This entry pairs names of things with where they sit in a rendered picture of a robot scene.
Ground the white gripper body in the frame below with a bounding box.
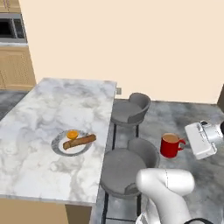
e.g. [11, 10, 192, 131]
[184, 122, 218, 161]

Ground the red mug of coffee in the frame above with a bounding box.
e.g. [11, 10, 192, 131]
[159, 132, 186, 159]

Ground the orange fruit half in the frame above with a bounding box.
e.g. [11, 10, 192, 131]
[66, 129, 80, 141]

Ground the brown baguette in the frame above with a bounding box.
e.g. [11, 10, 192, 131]
[62, 133, 97, 151]

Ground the silver microwave oven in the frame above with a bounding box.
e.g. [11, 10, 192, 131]
[0, 12, 28, 45]

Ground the light wood cupboard run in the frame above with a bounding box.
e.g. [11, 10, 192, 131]
[0, 43, 38, 91]

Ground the dark brown panel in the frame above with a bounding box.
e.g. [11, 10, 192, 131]
[216, 83, 224, 114]

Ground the grey stool with backrest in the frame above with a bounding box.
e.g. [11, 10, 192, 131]
[99, 136, 161, 224]
[110, 92, 152, 147]

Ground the light wood counter base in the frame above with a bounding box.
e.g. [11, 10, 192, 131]
[0, 197, 93, 224]

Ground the grey and white plate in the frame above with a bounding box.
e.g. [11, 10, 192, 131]
[51, 129, 94, 158]

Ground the light wood wall cupboard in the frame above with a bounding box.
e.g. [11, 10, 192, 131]
[0, 0, 22, 14]

